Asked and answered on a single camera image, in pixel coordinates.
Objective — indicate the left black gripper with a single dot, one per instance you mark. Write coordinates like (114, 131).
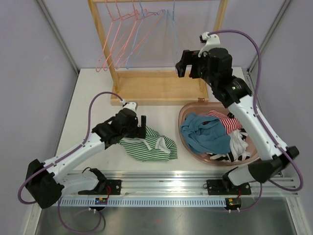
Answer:
(138, 132)

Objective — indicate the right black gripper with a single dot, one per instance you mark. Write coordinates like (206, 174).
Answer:
(190, 58)

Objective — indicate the green white striped tank top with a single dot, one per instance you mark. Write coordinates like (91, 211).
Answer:
(153, 148)

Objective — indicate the blue tank top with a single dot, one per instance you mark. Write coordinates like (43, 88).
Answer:
(205, 134)

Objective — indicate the red white striped tank top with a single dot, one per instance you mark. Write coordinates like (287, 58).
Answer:
(230, 124)

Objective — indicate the pink wire hanger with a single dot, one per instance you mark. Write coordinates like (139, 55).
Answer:
(147, 20)
(123, 32)
(105, 62)

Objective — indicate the black white striped tank top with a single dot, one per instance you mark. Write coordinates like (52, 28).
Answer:
(238, 146)

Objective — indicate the mauve pink tank top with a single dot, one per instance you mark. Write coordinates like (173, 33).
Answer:
(188, 146)

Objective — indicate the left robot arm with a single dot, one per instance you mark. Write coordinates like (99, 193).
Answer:
(48, 181)

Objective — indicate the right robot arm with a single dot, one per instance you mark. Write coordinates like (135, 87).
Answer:
(214, 66)

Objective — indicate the wooden clothes rack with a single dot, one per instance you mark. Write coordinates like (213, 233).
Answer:
(153, 87)

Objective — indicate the translucent pink plastic basin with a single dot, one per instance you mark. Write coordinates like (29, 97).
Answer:
(201, 108)

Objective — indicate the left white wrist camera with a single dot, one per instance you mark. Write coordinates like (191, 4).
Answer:
(132, 105)

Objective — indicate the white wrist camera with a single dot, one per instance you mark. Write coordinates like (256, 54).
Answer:
(132, 105)
(209, 41)

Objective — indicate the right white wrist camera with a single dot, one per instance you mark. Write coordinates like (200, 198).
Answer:
(209, 41)

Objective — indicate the aluminium mounting rail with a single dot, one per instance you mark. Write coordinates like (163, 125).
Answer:
(187, 184)

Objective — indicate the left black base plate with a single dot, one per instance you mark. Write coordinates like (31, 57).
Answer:
(113, 187)

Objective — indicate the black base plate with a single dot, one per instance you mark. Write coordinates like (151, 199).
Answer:
(113, 187)
(216, 187)

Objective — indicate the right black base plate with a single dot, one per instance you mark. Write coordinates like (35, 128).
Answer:
(216, 187)

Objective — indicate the white slotted cable duct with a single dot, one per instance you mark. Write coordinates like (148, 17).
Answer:
(143, 202)

